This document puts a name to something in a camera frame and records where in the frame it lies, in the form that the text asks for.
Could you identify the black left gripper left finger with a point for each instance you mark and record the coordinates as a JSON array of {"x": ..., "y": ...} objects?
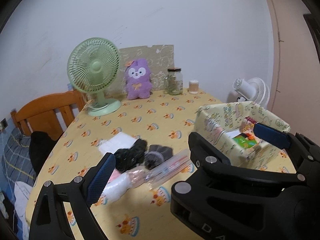
[{"x": 49, "y": 220}]

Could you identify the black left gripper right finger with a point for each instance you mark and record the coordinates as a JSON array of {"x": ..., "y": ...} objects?
[{"x": 215, "y": 172}]

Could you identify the orange green tissue pack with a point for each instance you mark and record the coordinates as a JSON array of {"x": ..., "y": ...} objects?
[{"x": 247, "y": 141}]

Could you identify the cartoon character yellow box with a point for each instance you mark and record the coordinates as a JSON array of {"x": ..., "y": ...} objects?
[{"x": 247, "y": 125}]

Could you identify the clear plastic packet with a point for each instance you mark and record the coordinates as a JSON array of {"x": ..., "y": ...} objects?
[{"x": 154, "y": 177}]

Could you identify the grey knitted pouch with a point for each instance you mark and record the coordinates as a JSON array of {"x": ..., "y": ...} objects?
[{"x": 156, "y": 155}]

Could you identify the black crinkled plastic bag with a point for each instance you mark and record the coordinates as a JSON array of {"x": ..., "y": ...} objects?
[{"x": 128, "y": 158}]

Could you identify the white towel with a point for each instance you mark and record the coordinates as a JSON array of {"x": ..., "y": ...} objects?
[{"x": 119, "y": 141}]

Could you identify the white clothes on bed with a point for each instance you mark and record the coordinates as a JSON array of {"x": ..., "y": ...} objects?
[{"x": 13, "y": 206}]

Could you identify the blue plaid bedding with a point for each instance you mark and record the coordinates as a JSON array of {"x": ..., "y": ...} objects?
[{"x": 16, "y": 162}]

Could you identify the black cloth on chair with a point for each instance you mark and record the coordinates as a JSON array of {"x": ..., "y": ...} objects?
[{"x": 41, "y": 145}]

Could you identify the yellow cartoon storage box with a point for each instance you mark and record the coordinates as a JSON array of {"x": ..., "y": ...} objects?
[{"x": 218, "y": 124}]

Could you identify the white standing fan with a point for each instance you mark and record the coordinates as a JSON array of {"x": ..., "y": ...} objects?
[{"x": 255, "y": 89}]

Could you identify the yellow cartoon tablecloth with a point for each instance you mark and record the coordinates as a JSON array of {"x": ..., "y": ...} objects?
[{"x": 141, "y": 213}]

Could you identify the wooden chair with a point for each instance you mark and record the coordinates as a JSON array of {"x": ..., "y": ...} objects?
[{"x": 39, "y": 115}]

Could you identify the cotton swab container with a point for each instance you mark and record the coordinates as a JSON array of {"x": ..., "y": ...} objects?
[{"x": 193, "y": 86}]

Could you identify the glass jar with lid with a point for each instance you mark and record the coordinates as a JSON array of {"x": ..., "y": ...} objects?
[{"x": 173, "y": 82}]

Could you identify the purple plush bunny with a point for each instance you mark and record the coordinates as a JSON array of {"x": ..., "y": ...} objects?
[{"x": 138, "y": 82}]

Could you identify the beige cartoon cardboard panel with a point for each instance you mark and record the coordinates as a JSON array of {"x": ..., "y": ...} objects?
[{"x": 159, "y": 58}]

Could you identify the green desk fan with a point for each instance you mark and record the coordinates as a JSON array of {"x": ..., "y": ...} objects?
[{"x": 92, "y": 67}]

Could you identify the wall power socket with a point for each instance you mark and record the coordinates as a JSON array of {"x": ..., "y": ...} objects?
[{"x": 3, "y": 124}]

